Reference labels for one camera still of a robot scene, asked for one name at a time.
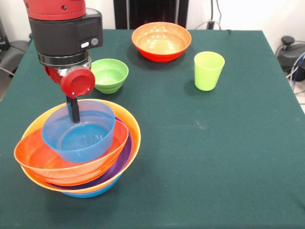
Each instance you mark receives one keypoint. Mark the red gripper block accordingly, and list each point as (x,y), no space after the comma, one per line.
(76,82)

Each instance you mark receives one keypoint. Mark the small blue plastic bowl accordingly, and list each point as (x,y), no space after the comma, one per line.
(81,143)

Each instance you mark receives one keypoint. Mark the green plastic bowl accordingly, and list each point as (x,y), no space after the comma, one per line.
(112,76)

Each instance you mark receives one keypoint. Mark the large orange plastic bowl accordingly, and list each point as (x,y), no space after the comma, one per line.
(133,128)

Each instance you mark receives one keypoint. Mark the red plastic bowl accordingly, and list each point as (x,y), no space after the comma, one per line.
(43,162)
(162,45)

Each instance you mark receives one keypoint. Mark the purple plastic bowl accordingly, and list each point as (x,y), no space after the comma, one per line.
(119,164)

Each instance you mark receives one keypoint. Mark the medium blue plastic bowl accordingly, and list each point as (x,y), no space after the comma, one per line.
(95,192)

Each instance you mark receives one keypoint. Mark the green plastic cup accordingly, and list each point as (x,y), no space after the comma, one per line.
(208,74)

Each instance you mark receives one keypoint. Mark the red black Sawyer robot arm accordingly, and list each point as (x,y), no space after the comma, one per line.
(59,31)

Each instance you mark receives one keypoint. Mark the dark green tablecloth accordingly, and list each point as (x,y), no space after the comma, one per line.
(214,190)

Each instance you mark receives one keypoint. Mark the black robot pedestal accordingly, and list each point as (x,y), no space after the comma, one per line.
(152,12)

